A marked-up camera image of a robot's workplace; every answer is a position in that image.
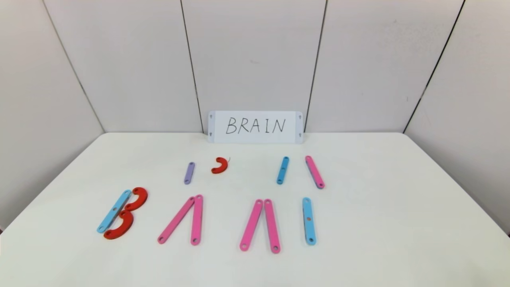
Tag pink bar with holes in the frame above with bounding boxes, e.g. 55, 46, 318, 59
305, 155, 326, 189
263, 199, 281, 254
157, 196, 196, 245
239, 199, 264, 252
190, 194, 204, 246

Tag white sign reading BRAIN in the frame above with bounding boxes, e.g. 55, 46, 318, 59
207, 111, 304, 144

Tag small red arc piece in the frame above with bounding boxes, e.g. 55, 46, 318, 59
211, 157, 229, 175

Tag short blue flat bar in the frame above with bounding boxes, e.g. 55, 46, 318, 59
276, 156, 290, 185

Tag blue bar with orange hole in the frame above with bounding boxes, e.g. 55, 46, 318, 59
302, 197, 317, 246

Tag large red arc piece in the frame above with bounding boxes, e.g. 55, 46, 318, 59
124, 187, 148, 212
103, 210, 134, 240

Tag long light blue flat bar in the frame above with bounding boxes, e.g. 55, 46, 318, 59
96, 189, 132, 234

